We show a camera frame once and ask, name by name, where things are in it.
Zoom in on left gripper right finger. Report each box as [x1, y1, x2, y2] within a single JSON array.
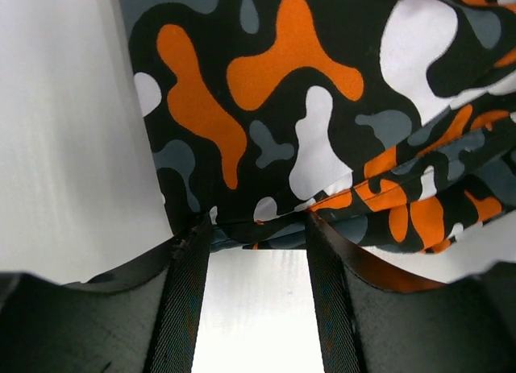
[[305, 214, 515, 372]]

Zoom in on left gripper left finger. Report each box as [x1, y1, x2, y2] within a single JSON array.
[[1, 216, 212, 372]]

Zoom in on camouflage orange black shorts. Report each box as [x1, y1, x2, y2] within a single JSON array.
[[119, 0, 515, 254]]

